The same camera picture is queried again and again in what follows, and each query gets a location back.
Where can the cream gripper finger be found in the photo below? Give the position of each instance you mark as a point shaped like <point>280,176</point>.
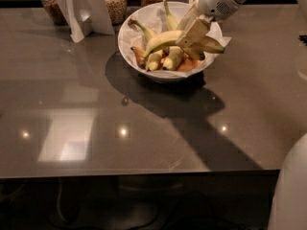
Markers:
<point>189,18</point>
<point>191,31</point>

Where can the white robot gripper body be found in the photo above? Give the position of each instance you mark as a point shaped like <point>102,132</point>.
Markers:
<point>216,1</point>

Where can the large yellow banana with sticker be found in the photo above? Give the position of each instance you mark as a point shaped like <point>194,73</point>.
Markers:
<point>207,44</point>

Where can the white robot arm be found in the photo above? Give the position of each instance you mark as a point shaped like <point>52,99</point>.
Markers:
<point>289,204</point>

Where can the yellow banana back upright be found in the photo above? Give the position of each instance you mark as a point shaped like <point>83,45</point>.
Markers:
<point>171,21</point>

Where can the yellow banana right short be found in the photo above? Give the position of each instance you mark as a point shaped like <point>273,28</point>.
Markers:
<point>194,53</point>

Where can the yellow banana short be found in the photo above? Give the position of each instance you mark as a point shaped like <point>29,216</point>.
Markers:
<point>194,53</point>
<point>174,58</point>

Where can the white ceramic bowl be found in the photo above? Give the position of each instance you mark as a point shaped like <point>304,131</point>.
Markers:
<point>154,17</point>

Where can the yellow banana centre short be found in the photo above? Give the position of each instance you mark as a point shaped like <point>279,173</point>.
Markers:
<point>174,58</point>

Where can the yellow banana left curved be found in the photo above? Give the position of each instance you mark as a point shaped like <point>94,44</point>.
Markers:
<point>151,59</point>

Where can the orange fruit pieces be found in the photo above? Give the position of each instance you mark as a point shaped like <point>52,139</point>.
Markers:
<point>188,64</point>

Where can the glass jar light grains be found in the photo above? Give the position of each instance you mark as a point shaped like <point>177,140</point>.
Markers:
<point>117,10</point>

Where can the white card sign stand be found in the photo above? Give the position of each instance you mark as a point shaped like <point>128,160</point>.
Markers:
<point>85,17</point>

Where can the glass jar left dark nuts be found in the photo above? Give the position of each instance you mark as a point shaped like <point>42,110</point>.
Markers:
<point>54,12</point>

